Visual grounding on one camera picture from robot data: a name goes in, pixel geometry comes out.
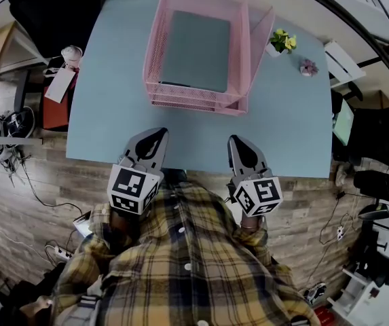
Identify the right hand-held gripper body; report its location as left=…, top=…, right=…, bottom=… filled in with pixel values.
left=231, top=168, right=284, bottom=217

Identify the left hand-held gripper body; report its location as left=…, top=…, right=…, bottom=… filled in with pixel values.
left=107, top=154, right=164, bottom=216

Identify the pink mesh letter tray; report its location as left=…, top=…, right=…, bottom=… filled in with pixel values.
left=142, top=0, right=276, bottom=117

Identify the grey-blue folder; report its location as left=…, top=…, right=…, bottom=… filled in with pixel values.
left=158, top=10, right=232, bottom=94

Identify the person's right forearm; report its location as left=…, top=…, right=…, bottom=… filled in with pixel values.
left=240, top=214, right=267, bottom=232

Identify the person's left forearm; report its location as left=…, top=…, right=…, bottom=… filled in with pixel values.
left=109, top=209, right=138, bottom=238

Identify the smartphone with lit screen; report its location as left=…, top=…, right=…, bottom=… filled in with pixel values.
left=73, top=211, right=94, bottom=239

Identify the red cabinet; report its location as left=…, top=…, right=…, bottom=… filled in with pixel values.
left=41, top=79, right=75, bottom=130

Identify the monitor with green screen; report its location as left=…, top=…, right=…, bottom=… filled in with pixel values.
left=332, top=96, right=356, bottom=147

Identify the yellow plaid shirt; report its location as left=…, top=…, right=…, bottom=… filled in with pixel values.
left=50, top=178, right=321, bottom=326

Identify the small purple potted succulent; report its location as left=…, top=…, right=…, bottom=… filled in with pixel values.
left=299, top=58, right=320, bottom=78

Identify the black white sneaker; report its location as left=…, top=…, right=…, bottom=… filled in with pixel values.
left=303, top=282, right=328, bottom=304

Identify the yellow flower potted plant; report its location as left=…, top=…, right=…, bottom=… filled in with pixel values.
left=265, top=28, right=298, bottom=58

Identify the white table leg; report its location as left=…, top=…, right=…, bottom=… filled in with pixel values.
left=0, top=136, right=44, bottom=147

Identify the black round device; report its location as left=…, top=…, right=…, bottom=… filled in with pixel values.
left=0, top=106, right=37, bottom=163

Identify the black armrest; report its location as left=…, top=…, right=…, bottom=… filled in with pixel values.
left=346, top=81, right=365, bottom=103

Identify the black draped jacket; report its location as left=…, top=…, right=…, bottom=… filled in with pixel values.
left=346, top=105, right=389, bottom=170

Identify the white drawer cabinet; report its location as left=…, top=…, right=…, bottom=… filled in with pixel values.
left=323, top=39, right=367, bottom=88

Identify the white low shelf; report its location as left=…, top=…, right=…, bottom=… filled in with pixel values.
left=326, top=266, right=382, bottom=319

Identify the red box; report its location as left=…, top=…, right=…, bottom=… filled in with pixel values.
left=314, top=304, right=338, bottom=326

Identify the black office chair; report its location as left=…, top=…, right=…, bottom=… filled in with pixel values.
left=7, top=0, right=103, bottom=61

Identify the long black cable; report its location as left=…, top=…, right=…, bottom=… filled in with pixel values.
left=19, top=154, right=84, bottom=217

